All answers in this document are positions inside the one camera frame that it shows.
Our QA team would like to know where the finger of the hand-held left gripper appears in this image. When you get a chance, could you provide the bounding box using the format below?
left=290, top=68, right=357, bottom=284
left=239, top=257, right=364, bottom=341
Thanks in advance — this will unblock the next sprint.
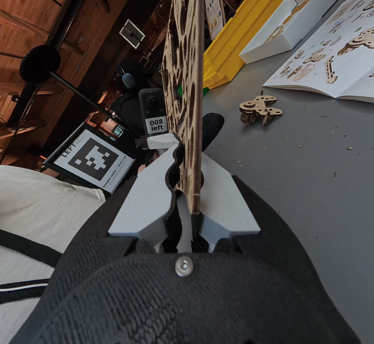
left=135, top=133, right=180, bottom=155

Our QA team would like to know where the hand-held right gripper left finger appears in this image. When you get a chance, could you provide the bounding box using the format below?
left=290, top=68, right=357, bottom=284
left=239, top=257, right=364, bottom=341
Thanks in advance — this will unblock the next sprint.
left=108, top=144, right=185, bottom=252

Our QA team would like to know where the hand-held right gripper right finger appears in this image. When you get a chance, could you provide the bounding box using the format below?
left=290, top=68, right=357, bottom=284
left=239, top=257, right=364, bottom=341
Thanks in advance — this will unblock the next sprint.
left=200, top=154, right=261, bottom=252

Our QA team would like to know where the wooden puzzle parts sheet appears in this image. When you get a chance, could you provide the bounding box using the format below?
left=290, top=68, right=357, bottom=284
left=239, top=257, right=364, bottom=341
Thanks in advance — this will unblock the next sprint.
left=161, top=0, right=205, bottom=214

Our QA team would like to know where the grey desk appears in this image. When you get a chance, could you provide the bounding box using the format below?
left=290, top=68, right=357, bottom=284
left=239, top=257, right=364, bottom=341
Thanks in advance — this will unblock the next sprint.
left=202, top=0, right=374, bottom=344

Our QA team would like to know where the green plastic bin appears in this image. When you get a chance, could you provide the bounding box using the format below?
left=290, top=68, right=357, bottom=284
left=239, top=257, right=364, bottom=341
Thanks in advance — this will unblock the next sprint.
left=176, top=84, right=210, bottom=99

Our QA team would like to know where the small wooden wheeled assembly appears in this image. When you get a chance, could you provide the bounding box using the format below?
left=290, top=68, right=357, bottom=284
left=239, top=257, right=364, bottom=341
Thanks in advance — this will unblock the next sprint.
left=239, top=91, right=283, bottom=126

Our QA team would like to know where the yellow plastic bin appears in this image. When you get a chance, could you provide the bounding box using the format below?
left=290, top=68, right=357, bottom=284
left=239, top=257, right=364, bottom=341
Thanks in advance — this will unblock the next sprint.
left=203, top=0, right=291, bottom=89

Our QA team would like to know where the person's white shirt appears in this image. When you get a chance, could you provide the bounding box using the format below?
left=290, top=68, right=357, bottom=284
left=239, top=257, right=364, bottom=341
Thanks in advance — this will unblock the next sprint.
left=0, top=164, right=106, bottom=344

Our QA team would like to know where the white cardboard box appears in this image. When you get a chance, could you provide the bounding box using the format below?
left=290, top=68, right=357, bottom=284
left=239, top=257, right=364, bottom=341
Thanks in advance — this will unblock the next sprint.
left=239, top=0, right=366, bottom=65

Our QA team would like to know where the white square ceiling light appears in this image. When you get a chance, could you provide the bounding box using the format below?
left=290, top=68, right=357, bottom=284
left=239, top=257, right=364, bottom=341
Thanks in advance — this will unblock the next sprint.
left=119, top=18, right=146, bottom=49

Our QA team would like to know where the white illustrated poster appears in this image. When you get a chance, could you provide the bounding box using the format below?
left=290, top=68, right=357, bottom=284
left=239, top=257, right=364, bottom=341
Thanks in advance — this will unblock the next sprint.
left=205, top=0, right=225, bottom=41

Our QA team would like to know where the illustrated instruction booklet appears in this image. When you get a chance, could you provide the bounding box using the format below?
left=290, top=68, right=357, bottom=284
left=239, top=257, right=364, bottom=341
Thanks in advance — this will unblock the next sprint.
left=262, top=0, right=374, bottom=104

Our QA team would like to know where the black round ceiling lamp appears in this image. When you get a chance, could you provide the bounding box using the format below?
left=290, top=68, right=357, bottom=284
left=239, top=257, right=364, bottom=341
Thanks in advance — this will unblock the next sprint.
left=19, top=45, right=132, bottom=131

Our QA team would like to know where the black shoulder strap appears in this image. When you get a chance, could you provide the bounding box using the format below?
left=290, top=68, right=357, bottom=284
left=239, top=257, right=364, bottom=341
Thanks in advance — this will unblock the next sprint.
left=0, top=229, right=63, bottom=269

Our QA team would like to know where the black chest strap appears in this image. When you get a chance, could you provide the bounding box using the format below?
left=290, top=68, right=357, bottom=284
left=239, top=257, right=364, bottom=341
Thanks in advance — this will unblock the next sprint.
left=0, top=278, right=50, bottom=305

